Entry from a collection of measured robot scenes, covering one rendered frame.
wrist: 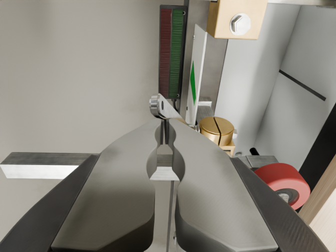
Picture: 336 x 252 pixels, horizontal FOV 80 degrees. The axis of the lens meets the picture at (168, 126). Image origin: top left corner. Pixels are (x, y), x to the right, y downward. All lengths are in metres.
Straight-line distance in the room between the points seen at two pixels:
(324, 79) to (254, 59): 0.15
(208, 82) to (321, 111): 0.20
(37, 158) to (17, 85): 1.07
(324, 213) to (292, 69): 0.28
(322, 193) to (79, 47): 1.11
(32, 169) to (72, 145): 1.14
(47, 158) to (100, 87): 0.89
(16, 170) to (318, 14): 0.57
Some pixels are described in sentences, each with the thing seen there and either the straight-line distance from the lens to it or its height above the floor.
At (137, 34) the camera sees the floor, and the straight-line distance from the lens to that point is 1.11.
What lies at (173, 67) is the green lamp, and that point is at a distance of 0.40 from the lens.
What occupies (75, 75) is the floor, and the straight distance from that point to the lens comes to 1.24.
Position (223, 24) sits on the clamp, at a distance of 0.25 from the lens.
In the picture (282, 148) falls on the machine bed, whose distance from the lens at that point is 0.53.
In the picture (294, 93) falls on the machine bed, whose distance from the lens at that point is 0.51.
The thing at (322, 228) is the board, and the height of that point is 0.90.
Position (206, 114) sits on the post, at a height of 0.77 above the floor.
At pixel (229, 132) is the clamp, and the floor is 0.86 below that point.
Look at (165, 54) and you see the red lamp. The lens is 0.40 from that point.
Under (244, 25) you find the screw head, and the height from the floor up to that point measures 0.87.
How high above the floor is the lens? 1.09
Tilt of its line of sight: 57 degrees down
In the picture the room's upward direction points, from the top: 178 degrees clockwise
